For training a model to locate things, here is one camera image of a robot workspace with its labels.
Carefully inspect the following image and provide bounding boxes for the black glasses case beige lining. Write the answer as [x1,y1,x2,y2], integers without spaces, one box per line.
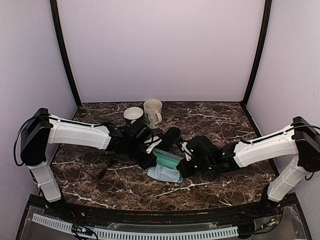
[158,127,181,151]

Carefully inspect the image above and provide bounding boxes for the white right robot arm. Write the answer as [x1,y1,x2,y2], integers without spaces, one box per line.
[176,116,320,217]

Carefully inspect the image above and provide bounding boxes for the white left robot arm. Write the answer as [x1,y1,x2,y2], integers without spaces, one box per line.
[13,108,157,218]

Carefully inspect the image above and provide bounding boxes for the black front rail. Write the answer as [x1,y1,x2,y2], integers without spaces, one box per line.
[67,202,259,226]

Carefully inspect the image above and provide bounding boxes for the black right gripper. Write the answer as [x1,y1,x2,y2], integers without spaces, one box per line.
[177,157,214,178]

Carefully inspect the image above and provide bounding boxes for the black corner post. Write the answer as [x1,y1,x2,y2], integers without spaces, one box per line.
[49,0,82,108]
[240,0,273,106]

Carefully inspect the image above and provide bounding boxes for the white slotted cable duct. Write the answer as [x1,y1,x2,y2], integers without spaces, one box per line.
[31,213,239,240]

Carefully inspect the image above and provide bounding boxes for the black right corner post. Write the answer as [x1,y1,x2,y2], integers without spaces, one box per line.
[240,0,273,106]

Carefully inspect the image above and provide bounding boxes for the blue grey glasses case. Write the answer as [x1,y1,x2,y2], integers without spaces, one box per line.
[152,148,184,183]

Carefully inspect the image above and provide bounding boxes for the brown tinted sunglasses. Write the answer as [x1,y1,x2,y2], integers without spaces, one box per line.
[79,153,118,180]

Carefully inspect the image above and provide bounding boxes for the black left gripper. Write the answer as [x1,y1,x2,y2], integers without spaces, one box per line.
[124,139,158,170]

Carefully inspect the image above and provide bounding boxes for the cream ceramic mug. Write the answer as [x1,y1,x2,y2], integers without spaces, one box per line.
[143,99,163,130]

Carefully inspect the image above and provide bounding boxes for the light blue cloth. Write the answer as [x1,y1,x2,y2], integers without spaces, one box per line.
[147,165,180,183]

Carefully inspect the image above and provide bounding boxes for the white teal ceramic bowl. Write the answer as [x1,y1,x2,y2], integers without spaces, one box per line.
[123,106,144,125]

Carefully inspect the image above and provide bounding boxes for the black left corner post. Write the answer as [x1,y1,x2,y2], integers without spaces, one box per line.
[49,0,82,108]

